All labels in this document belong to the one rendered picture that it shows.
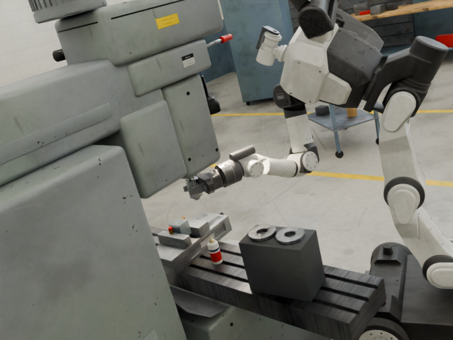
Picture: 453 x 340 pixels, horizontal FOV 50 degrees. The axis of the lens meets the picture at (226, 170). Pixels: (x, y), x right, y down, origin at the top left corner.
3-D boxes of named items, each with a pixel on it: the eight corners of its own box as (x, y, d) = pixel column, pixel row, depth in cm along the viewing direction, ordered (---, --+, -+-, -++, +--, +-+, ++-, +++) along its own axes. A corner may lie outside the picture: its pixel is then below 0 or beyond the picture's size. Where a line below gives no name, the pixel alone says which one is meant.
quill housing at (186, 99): (185, 156, 184) (162, 74, 173) (226, 159, 170) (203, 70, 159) (149, 178, 172) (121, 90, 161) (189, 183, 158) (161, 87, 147)
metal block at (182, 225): (180, 231, 195) (176, 217, 193) (191, 233, 191) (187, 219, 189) (172, 237, 192) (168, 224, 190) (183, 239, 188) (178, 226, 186)
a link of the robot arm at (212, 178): (191, 169, 179) (219, 158, 183) (198, 192, 182) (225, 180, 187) (205, 177, 168) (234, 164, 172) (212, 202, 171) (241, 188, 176)
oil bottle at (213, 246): (217, 258, 185) (209, 233, 182) (224, 260, 183) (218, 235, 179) (210, 263, 183) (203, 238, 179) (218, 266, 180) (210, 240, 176)
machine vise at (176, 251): (205, 225, 213) (199, 203, 210) (232, 229, 204) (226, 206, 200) (149, 269, 189) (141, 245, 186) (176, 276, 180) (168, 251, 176)
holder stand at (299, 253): (267, 270, 169) (255, 220, 162) (326, 279, 157) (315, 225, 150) (250, 291, 160) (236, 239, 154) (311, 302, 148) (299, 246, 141)
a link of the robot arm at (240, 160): (226, 178, 185) (251, 167, 189) (240, 188, 176) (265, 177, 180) (220, 152, 180) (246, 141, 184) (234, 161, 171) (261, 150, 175)
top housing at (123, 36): (175, 38, 180) (163, -7, 175) (227, 29, 163) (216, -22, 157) (67, 74, 149) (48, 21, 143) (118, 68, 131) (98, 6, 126)
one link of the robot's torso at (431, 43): (449, 45, 163) (400, 25, 166) (450, 53, 152) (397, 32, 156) (410, 117, 178) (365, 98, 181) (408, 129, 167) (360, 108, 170)
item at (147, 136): (143, 170, 172) (120, 99, 163) (190, 175, 156) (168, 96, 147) (100, 193, 159) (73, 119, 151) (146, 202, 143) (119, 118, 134)
